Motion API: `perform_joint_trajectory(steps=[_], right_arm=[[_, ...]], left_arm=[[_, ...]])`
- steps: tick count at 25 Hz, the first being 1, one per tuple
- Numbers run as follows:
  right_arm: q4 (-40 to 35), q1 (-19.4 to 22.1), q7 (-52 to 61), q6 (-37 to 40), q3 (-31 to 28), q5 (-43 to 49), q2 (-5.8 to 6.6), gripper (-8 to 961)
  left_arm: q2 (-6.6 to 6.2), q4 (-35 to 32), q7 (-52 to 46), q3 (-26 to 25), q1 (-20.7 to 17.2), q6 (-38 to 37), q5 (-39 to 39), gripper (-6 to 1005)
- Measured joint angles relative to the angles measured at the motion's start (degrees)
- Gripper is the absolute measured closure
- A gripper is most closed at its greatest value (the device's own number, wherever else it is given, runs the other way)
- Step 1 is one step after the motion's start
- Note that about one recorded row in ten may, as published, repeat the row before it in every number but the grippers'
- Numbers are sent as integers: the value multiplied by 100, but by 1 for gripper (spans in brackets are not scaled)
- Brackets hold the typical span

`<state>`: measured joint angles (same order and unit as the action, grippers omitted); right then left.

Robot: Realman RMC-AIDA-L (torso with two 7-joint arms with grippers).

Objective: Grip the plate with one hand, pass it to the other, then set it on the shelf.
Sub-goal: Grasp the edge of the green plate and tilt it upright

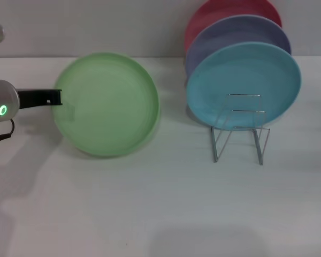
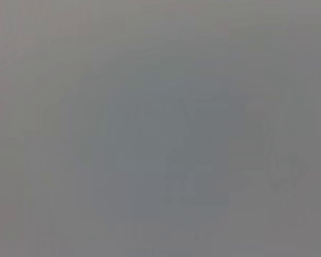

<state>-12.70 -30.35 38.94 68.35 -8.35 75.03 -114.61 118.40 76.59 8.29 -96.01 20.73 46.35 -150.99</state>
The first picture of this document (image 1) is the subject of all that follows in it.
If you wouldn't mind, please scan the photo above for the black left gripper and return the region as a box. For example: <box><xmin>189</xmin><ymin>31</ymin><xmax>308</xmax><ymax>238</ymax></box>
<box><xmin>17</xmin><ymin>88</ymin><xmax>64</xmax><ymax>110</ymax></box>

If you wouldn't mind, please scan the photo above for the green plate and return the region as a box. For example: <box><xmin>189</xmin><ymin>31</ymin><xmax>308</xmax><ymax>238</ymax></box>
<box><xmin>52</xmin><ymin>52</ymin><xmax>161</xmax><ymax>159</ymax></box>

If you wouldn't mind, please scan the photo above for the purple plate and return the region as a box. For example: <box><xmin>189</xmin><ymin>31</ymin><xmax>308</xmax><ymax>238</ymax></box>
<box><xmin>184</xmin><ymin>14</ymin><xmax>292</xmax><ymax>78</ymax></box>

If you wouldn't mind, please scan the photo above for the light blue plate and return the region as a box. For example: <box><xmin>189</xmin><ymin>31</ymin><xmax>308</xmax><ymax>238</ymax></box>
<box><xmin>186</xmin><ymin>41</ymin><xmax>302</xmax><ymax>131</ymax></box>

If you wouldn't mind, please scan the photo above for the red plate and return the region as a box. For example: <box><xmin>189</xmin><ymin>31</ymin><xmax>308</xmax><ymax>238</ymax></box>
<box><xmin>184</xmin><ymin>0</ymin><xmax>283</xmax><ymax>54</ymax></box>

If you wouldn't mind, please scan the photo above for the black cable with plug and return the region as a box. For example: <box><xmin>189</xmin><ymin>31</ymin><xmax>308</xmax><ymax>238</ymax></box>
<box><xmin>0</xmin><ymin>118</ymin><xmax>16</xmax><ymax>148</ymax></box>

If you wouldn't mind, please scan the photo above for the metal wire dish rack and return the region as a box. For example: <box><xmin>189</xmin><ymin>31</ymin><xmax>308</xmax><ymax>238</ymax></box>
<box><xmin>210</xmin><ymin>93</ymin><xmax>271</xmax><ymax>166</ymax></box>

